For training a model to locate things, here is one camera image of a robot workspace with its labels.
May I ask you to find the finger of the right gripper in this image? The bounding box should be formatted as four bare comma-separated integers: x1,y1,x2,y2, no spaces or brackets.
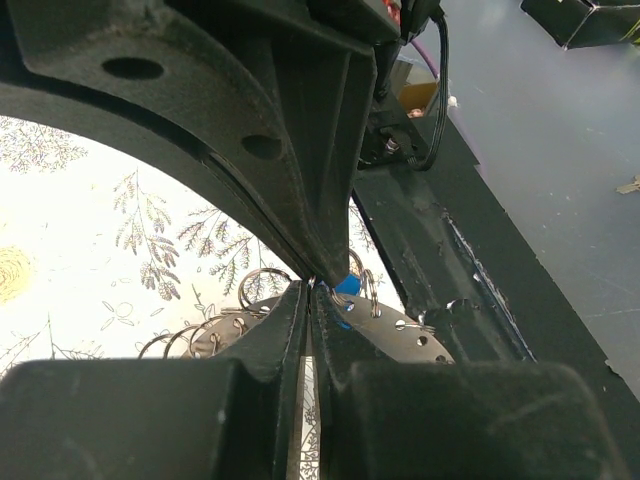
1,1,330,280

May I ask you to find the metal disc with keyrings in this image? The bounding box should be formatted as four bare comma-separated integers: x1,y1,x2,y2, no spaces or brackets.
138,251,455,364

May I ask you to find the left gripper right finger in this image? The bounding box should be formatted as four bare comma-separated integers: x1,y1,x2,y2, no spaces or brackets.
309,288,625,479

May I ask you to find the floral table mat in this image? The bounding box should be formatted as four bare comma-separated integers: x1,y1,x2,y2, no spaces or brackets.
1,116,399,479

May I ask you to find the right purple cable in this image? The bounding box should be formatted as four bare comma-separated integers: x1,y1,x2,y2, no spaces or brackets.
409,39,481,161

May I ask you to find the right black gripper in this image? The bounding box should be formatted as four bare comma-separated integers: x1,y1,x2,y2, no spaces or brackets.
171,1,445,285

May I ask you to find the blue key tag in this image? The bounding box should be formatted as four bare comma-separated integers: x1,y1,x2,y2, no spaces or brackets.
329,273,363,313

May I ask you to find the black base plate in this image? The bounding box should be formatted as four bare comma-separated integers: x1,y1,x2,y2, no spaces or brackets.
349,89,640,401

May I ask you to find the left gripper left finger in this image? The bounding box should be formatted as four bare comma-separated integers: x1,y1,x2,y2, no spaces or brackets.
1,281,308,479

